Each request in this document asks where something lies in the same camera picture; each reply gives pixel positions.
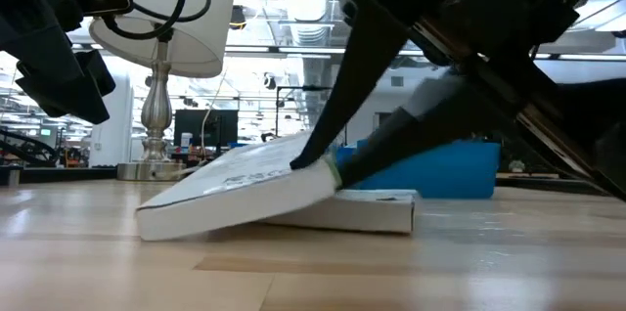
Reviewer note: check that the black aluminium table frame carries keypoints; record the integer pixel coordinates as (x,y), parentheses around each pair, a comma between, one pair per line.
(58,174)

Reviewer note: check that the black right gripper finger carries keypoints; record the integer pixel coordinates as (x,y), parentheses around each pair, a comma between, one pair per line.
(362,66)
(430,130)

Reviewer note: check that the white shade table lamp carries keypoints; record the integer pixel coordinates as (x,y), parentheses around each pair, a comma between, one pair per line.
(195,32)

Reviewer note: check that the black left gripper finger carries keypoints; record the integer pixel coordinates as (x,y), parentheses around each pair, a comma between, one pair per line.
(98,76)
(73,101)

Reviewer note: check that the black computer monitor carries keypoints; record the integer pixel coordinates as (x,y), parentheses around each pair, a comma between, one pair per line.
(195,127)

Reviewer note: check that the small blue plastic bin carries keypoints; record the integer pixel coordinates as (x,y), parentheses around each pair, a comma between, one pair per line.
(238,145)

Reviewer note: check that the white canister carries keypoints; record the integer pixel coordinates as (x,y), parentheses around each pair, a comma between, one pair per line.
(186,142)

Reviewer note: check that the large teal plastic bin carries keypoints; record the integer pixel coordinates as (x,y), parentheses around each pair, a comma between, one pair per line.
(464,174)

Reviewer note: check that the white labelled box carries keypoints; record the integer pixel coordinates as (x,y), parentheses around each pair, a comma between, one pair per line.
(220,203)

